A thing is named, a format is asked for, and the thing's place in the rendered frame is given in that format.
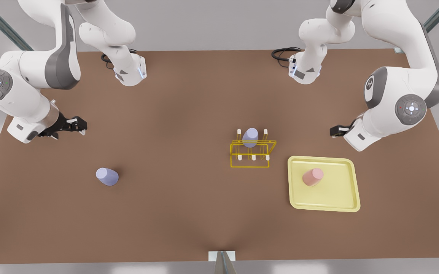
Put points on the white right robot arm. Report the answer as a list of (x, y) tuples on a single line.
[(33, 72)]

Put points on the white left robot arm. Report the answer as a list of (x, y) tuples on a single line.
[(402, 83)]

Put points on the pink cup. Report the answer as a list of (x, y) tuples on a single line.
[(312, 177)]

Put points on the lavender cup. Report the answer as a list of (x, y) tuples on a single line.
[(107, 176), (250, 137)]

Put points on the yellow tray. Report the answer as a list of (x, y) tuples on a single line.
[(337, 190)]

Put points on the silver frame post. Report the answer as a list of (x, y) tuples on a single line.
[(438, 15), (224, 262), (4, 26)]

